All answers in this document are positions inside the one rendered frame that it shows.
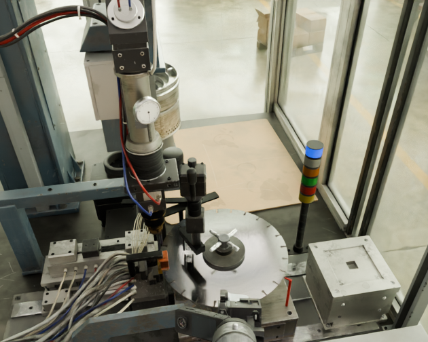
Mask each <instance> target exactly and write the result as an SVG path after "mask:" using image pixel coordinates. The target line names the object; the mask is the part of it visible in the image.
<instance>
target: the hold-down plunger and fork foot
mask: <svg viewBox="0 0 428 342"><path fill-rule="evenodd" d="M179 235H180V236H181V237H182V238H183V239H182V242H183V251H185V243H187V245H188V246H189V247H190V248H191V251H193V252H194V253H195V254H196V255H199V254H201V253H203V252H205V245H204V244H203V243H202V242H201V235H200V233H197V234H194V233H186V228H185V227H182V228H180V229H179Z"/></svg>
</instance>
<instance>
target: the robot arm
mask: <svg viewBox="0 0 428 342"><path fill-rule="evenodd" d="M252 302H258V303H252ZM175 331H176V332H178V333H181V334H185V335H189V336H192V337H196V338H199V339H204V340H206V341H211V342H264V328H262V307H261V304H260V299H253V298H249V297H248V296H247V295H243V294H231V293H229V292H228V291H227V290H220V302H219V300H218V307H217V313H215V312H211V311H206V310H202V309H196V308H193V307H188V306H183V307H180V308H179V309H176V310H175Z"/></svg>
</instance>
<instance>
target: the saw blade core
mask: <svg viewBox="0 0 428 342"><path fill-rule="evenodd" d="M230 211H231V209H225V208H222V209H217V212H216V209H212V210H205V212H204V217H205V232H204V233H201V234H200V235H201V242H202V243H203V244H204V243H205V242H206V241H207V240H208V239H209V238H210V237H212V236H214V235H212V234H211V233H209V230H210V229H212V230H214V231H215V232H216V233H218V234H229V233H230V232H231V231H233V230H234V229H237V232H236V233H235V234H234V235H233V236H235V237H237V238H238V239H240V240H241V241H242V242H243V244H244V245H245V257H244V259H243V261H242V262H241V263H240V264H239V265H237V266H236V267H233V268H230V269H218V268H215V267H212V266H210V265H209V264H208V263H207V262H206V261H205V260H204V258H203V255H202V253H201V254H199V255H196V254H195V253H194V252H193V251H191V250H185V251H183V242H182V239H183V238H182V237H181V236H180V235H179V229H180V228H182V227H185V219H183V220H182V221H180V222H179V223H177V225H175V226H174V227H173V228H172V229H171V230H170V231H169V233H168V234H169V235H168V234H167V236H166V237H165V239H164V241H163V244H162V246H161V250H162V251H165V250H167V253H168V261H164V262H160V266H161V269H162V271H163V274H164V277H165V278H166V280H167V282H168V283H169V284H170V285H171V286H172V288H173V289H174V290H176V291H177V292H178V293H179V294H181V295H182V296H183V297H185V298H187V299H189V300H191V301H193V302H196V301H197V299H198V297H199V300H198V301H197V303H198V304H201V305H205V306H209V307H213V306H214V301H216V303H215V307H218V300H219V302H220V290H227V291H228V292H229V293H231V294H238V295H247V296H248V297H249V298H253V299H263V298H264V297H265V296H266V295H269V294H270V293H271V292H272V291H273V290H274V289H275V288H276V287H277V286H278V284H280V283H281V281H282V279H283V277H284V275H285V272H286V271H287V265H288V251H287V247H284V246H286V244H285V242H284V240H283V238H282V236H281V235H280V233H279V232H278V231H277V230H276V229H275V228H274V227H273V226H272V225H271V224H270V223H268V222H267V221H265V220H264V219H262V218H260V217H258V216H256V215H254V214H251V213H249V212H246V213H245V211H242V210H235V209H232V212H231V213H230ZM244 214H245V215H244ZM256 219H257V220H256ZM180 226H181V227H180ZM268 226H269V227H268ZM171 235H173V236H171ZM275 236H277V237H275ZM281 246H282V248H281ZM167 269H168V270H167ZM165 270H166V271H165ZM280 270H281V271H280ZM173 280H174V282H173ZM171 282H172V283H171ZM273 282H275V283H277V284H275V283H273ZM184 290H185V292H183V291H184ZM262 291H264V293H265V294H264V293H263V292H262Z"/></svg>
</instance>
